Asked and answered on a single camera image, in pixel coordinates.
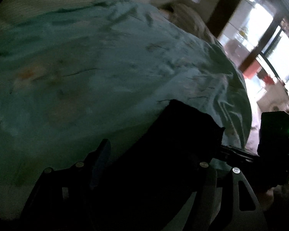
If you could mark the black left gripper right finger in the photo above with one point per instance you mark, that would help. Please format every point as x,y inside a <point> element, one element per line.
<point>207,198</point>

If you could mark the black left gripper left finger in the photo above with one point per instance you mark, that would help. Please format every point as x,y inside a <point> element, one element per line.
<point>81,197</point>

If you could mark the black pants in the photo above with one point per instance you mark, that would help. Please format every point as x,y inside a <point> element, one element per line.
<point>180,138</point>

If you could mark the teal floral bed sheet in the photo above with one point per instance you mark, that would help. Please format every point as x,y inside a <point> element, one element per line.
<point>74,76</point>

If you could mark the bright window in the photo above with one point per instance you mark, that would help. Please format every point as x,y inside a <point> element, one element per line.
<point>242,34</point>

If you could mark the crumpled pale floral blanket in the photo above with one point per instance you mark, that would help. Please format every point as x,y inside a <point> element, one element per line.
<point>189,21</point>

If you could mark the black camera box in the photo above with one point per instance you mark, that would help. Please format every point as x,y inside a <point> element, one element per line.
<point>273,147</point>

